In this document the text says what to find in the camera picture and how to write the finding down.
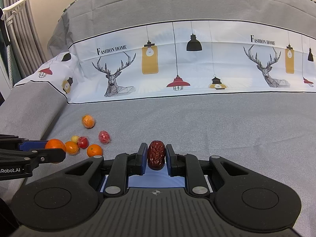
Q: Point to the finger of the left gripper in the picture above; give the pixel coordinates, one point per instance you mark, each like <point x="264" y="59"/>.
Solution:
<point x="27" y="145"/>
<point x="37" y="157"/>

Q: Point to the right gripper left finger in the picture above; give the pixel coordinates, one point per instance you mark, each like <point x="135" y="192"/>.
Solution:
<point x="119" y="170"/>

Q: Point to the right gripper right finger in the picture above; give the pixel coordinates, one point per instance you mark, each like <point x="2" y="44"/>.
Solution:
<point x="197" y="174"/>

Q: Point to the light blue plate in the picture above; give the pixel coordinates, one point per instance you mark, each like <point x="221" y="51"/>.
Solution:
<point x="154" y="179"/>

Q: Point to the dark red date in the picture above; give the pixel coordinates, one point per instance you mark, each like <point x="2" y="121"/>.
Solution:
<point x="156" y="154"/>

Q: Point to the small yellow fruit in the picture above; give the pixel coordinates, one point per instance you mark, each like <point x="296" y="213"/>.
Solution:
<point x="75" y="138"/>

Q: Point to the red cherry tomato fruit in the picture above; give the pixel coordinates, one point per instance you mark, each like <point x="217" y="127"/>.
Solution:
<point x="82" y="142"/>

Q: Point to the large orange tangerine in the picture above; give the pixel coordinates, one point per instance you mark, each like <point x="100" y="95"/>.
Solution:
<point x="94" y="150"/>

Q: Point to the small orange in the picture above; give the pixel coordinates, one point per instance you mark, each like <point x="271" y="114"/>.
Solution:
<point x="88" y="121"/>

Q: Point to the grey curtain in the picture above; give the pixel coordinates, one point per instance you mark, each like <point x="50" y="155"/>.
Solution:
<point x="27" y="49"/>

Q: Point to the grey printed sofa cover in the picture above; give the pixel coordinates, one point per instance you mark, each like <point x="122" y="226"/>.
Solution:
<point x="224" y="77"/>

